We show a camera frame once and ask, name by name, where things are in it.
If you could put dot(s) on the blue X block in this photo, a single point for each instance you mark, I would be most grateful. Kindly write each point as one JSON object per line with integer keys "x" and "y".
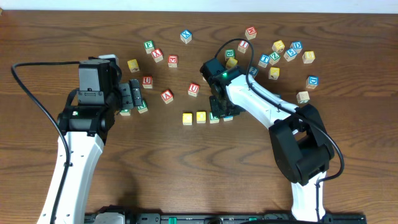
{"x": 186, "y": 36}

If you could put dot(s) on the green J block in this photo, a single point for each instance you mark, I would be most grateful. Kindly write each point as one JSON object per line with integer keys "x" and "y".
{"x": 125, "y": 112}

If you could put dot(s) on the yellow block upper right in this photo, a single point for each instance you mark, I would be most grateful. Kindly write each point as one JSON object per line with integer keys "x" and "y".
{"x": 278, "y": 46}

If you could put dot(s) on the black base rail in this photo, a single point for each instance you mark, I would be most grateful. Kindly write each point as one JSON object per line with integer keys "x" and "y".
{"x": 118, "y": 214}

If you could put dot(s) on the blue L block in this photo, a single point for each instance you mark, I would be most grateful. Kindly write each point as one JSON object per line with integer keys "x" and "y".
{"x": 228, "y": 118}

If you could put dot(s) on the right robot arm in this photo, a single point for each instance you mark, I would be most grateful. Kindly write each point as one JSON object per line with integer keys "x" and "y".
{"x": 300, "y": 146}

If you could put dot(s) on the yellow o block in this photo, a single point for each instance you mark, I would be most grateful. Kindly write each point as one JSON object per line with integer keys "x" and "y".
{"x": 201, "y": 117}
{"x": 232, "y": 62}

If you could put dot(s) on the yellow K block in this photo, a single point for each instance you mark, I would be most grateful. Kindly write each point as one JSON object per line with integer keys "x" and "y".
{"x": 274, "y": 73}

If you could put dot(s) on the blue 5 block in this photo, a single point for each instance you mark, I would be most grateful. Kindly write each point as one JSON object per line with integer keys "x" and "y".
{"x": 290, "y": 54}

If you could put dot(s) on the blue 2 block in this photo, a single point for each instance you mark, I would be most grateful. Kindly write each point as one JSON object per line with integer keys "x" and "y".
{"x": 253, "y": 71}

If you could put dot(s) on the red U block left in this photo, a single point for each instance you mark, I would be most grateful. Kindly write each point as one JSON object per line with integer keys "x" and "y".
{"x": 147, "y": 82}

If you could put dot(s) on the plain wood L block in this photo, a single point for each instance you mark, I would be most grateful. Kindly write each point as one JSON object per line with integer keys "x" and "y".
{"x": 303, "y": 97}

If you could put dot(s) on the red H block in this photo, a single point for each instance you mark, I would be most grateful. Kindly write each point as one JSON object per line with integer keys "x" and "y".
{"x": 250, "y": 33}

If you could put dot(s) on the green F block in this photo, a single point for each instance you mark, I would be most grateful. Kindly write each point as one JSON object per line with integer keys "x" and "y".
{"x": 149, "y": 46}

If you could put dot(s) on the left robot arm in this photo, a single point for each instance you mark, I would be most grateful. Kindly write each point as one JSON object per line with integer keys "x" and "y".
{"x": 88, "y": 115}

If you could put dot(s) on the red U block centre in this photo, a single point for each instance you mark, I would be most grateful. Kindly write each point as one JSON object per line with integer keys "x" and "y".
{"x": 193, "y": 89}

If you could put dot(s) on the blue D block right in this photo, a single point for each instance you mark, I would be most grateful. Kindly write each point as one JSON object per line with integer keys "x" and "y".
{"x": 312, "y": 82}

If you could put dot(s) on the red E block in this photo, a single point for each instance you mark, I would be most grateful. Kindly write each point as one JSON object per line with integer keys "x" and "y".
{"x": 173, "y": 61}

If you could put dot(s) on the red u block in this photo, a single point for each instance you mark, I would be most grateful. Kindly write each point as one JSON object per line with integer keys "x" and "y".
{"x": 193, "y": 89}
{"x": 147, "y": 82}

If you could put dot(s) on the blue T block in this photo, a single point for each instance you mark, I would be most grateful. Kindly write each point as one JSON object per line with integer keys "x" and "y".
{"x": 264, "y": 60}

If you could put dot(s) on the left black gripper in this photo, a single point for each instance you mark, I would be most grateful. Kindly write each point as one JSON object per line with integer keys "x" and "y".
{"x": 127, "y": 95}

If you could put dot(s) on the red I block upper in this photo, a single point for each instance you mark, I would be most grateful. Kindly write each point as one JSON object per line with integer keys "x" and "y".
{"x": 243, "y": 46}

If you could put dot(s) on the green Z block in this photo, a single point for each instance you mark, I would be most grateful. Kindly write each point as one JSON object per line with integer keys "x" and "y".
{"x": 274, "y": 58}

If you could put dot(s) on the yellow C block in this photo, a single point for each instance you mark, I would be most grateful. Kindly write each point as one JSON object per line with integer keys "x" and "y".
{"x": 187, "y": 119}

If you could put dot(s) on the red X block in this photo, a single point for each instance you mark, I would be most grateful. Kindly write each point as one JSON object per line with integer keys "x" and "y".
{"x": 157, "y": 55}

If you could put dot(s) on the blue d block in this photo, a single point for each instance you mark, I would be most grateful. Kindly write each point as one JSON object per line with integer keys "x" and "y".
{"x": 312, "y": 82}
{"x": 297, "y": 46}

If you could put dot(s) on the yellow 8 block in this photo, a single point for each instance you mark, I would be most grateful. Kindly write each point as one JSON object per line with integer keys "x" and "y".
{"x": 308, "y": 57}

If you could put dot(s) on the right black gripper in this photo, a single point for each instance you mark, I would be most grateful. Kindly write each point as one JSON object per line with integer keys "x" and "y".
{"x": 218, "y": 107}

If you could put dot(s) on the yellow block far left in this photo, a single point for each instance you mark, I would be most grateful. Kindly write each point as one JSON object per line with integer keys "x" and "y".
{"x": 133, "y": 65}

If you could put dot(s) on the red A block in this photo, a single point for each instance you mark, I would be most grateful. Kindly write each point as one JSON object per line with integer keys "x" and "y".
{"x": 167, "y": 96}

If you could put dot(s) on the green N block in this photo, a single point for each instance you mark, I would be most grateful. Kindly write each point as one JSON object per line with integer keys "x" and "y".
{"x": 143, "y": 107}

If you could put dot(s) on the green B block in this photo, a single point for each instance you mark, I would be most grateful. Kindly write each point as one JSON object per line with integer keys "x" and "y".
{"x": 229, "y": 53}

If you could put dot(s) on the green R block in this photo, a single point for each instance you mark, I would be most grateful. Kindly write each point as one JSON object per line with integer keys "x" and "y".
{"x": 213, "y": 119}

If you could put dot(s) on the blue D block upper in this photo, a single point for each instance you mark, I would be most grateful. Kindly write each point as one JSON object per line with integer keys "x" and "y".
{"x": 297, "y": 46}

